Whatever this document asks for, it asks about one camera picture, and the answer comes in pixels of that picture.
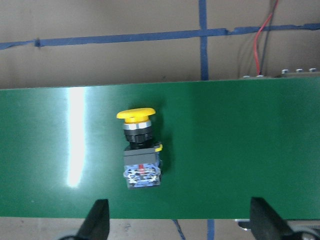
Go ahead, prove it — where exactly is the yellow push button switch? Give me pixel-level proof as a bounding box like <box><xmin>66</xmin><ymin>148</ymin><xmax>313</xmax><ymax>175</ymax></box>
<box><xmin>116</xmin><ymin>107</ymin><xmax>163</xmax><ymax>189</ymax></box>

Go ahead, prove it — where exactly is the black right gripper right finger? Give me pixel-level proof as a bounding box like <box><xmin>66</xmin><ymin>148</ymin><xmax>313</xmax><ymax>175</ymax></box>
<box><xmin>249</xmin><ymin>197</ymin><xmax>298</xmax><ymax>240</ymax></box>

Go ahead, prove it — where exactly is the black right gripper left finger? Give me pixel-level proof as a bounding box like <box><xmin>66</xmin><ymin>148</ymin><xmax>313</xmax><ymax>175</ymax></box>
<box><xmin>75</xmin><ymin>199</ymin><xmax>110</xmax><ymax>240</ymax></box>

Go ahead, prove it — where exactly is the green conveyor belt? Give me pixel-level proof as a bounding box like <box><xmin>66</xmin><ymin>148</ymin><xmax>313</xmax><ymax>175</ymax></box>
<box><xmin>0</xmin><ymin>77</ymin><xmax>320</xmax><ymax>219</ymax></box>

